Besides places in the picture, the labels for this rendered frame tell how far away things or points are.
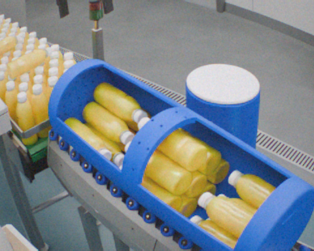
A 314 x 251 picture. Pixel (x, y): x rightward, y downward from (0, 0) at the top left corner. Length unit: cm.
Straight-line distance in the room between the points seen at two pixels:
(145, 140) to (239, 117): 57
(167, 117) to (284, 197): 41
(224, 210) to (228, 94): 68
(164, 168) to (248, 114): 59
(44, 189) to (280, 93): 197
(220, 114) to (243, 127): 11
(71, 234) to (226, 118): 127
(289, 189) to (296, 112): 256
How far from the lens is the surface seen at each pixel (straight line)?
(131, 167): 125
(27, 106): 172
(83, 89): 161
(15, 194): 201
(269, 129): 337
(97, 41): 214
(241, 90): 176
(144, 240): 143
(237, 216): 112
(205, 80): 181
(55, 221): 275
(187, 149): 122
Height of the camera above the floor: 195
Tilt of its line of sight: 35 degrees down
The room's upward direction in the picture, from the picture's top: 3 degrees counter-clockwise
